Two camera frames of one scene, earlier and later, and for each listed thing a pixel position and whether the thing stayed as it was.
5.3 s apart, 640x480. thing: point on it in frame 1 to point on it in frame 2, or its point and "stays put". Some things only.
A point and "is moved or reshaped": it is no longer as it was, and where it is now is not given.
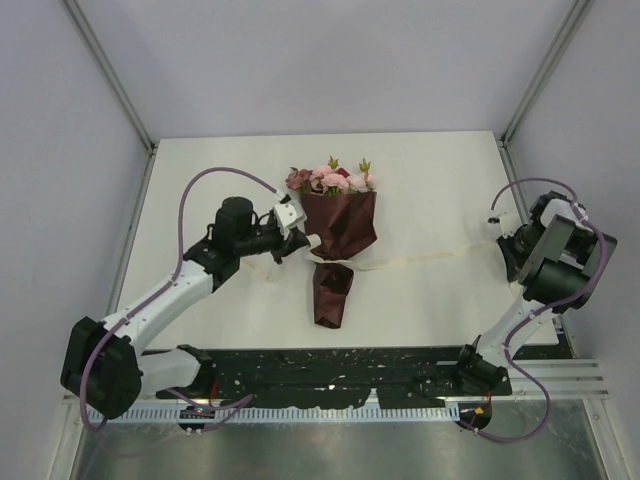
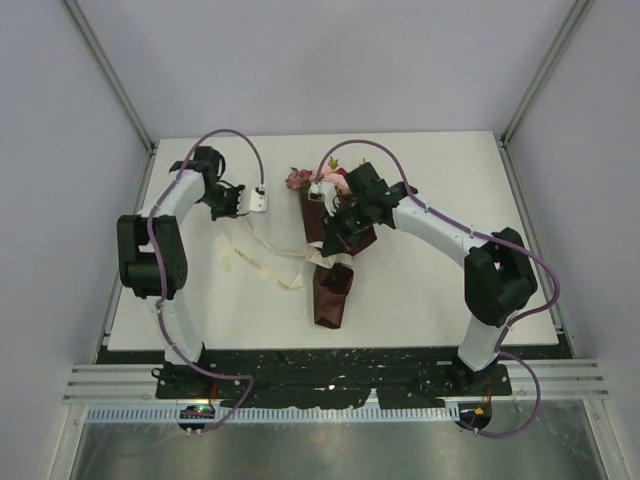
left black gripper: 296,238 to 233,212
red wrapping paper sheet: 343,222 stays put
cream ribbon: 308,257 is moved or reshaped
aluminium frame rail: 567,378 stays put
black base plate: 307,378 stays put
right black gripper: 513,261 to 336,238
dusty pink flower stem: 299,180 stays put
